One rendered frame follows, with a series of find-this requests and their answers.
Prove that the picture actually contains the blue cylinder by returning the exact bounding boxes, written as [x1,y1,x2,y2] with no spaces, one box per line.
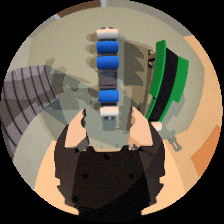
[97,41,118,53]
[99,90,119,102]
[97,56,119,69]

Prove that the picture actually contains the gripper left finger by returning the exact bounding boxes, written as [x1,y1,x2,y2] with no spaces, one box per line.
[54,108,90,179]

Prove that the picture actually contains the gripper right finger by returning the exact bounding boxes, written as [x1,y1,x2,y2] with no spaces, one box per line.
[128,107,166,177]

